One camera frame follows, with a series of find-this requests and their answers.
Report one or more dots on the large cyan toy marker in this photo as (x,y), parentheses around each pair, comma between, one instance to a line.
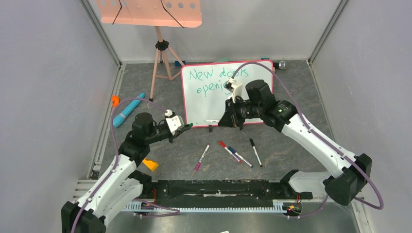
(120,118)

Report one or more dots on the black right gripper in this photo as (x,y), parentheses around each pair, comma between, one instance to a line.
(234,113)

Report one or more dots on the orange block at left rail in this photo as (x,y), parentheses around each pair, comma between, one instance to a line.
(115,100)

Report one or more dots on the pink music stand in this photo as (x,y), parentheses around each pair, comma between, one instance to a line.
(157,14)

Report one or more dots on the blue block behind stand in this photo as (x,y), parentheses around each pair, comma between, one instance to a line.
(178,64)

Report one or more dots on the blue marker pen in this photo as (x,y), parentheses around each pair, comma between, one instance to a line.
(238,155)

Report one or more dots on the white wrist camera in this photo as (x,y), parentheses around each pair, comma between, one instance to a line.
(235,88)
(174,122)

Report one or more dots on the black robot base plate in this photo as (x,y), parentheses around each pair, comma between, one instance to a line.
(220,193)

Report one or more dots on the purple marker pen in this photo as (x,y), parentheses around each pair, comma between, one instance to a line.
(202,157)

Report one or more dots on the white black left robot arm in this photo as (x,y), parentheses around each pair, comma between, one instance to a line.
(121,182)

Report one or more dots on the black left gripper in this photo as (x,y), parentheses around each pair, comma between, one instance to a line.
(178,132)

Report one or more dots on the teal cylinder toy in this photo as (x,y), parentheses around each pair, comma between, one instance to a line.
(223,60)

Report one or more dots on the pink framed whiteboard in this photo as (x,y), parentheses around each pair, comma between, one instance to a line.
(204,92)

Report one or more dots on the red marker pen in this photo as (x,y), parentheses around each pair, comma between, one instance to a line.
(227,149)

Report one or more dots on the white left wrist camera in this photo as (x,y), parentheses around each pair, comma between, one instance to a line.
(174,122)

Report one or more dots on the black marker pen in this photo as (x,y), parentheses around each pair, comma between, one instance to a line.
(255,152)

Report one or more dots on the black flashlight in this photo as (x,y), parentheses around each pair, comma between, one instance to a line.
(279,65)

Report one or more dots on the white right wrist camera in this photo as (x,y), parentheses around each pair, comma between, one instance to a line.
(235,88)

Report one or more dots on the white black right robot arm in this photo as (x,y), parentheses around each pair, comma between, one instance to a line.
(349,172)

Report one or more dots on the yellow orange stepped block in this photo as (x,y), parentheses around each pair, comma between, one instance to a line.
(151,165)

